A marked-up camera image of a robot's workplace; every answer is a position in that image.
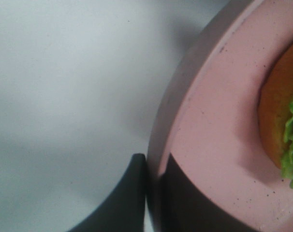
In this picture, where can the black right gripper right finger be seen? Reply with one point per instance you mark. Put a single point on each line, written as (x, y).
(185, 209)

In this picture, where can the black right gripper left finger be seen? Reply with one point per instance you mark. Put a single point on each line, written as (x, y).
(124, 209)

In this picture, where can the pink round plate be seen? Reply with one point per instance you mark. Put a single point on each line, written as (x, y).
(208, 121)

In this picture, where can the burger with lettuce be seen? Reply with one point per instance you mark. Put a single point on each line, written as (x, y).
(275, 115)

